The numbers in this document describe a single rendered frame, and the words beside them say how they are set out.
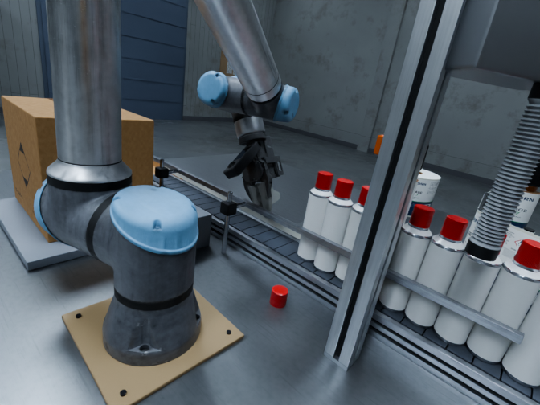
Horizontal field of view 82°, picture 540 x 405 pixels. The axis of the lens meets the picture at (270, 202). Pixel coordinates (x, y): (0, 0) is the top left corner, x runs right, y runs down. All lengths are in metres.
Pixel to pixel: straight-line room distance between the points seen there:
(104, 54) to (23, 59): 7.46
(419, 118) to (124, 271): 0.42
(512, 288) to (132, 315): 0.55
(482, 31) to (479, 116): 7.55
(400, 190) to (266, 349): 0.34
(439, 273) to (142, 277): 0.46
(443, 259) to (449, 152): 7.49
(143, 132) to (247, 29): 0.40
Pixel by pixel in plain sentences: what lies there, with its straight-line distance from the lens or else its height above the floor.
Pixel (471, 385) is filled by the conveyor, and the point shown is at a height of 0.85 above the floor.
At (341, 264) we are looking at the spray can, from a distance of 0.68.
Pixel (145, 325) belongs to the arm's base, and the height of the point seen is 0.90.
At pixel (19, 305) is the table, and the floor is 0.83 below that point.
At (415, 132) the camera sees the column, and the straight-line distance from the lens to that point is 0.42.
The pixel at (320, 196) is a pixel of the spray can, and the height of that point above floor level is 1.04.
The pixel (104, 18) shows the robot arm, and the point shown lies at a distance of 0.51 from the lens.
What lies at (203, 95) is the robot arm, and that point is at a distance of 0.73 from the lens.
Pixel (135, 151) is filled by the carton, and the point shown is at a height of 1.05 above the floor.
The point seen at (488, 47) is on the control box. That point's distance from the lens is 0.41.
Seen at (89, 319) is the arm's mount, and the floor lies 0.84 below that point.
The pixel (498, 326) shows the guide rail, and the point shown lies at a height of 0.96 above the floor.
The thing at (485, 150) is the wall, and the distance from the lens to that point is 7.91.
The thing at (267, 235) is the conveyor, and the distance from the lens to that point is 0.81.
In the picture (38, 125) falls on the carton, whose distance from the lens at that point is 0.75.
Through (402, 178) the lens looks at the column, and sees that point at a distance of 0.43.
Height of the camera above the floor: 1.24
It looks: 20 degrees down
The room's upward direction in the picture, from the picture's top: 9 degrees clockwise
